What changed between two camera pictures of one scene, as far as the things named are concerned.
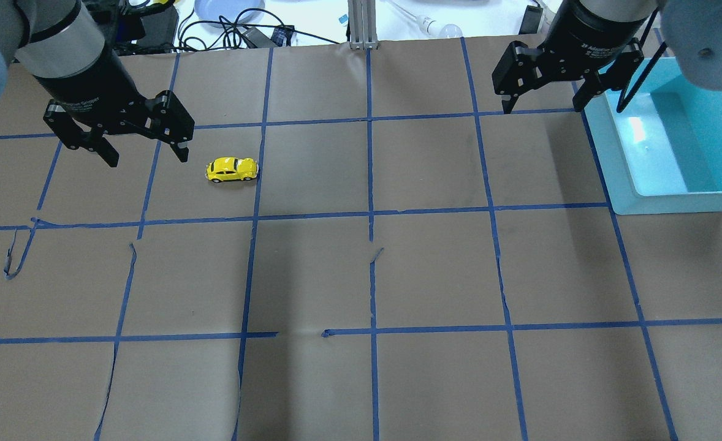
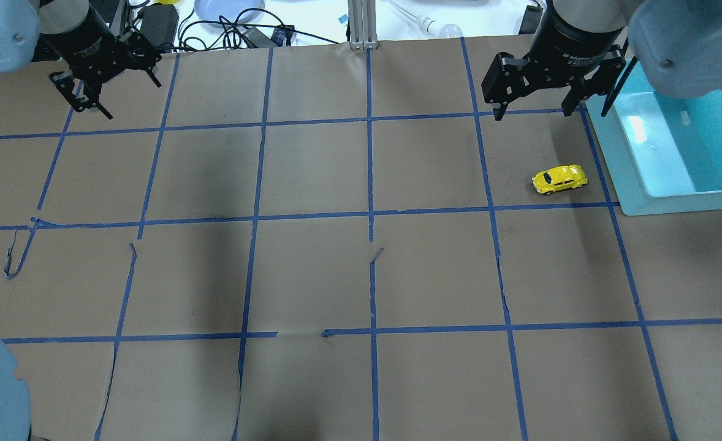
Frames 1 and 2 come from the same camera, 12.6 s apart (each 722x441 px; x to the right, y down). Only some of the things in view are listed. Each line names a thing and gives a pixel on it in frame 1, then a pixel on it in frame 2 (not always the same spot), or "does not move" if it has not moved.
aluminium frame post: (362, 20) does not move
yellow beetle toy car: (231, 169) to (559, 178)
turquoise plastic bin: (677, 146) does not move
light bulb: (430, 26) does not move
